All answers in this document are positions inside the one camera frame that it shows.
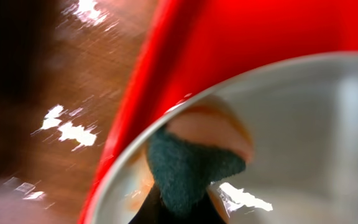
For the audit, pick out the red plastic tray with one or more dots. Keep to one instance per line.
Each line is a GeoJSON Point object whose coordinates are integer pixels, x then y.
{"type": "Point", "coordinates": [194, 45]}

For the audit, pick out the green and orange sponge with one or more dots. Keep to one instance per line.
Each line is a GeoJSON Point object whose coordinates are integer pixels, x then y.
{"type": "Point", "coordinates": [204, 143]}

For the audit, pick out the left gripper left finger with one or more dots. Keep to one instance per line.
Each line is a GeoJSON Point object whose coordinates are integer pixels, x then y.
{"type": "Point", "coordinates": [153, 210]}

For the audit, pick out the light blue plate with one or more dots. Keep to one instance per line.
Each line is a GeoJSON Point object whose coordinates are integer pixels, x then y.
{"type": "Point", "coordinates": [302, 116]}

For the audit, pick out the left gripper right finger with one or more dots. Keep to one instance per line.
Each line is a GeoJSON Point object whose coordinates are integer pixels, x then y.
{"type": "Point", "coordinates": [204, 212]}

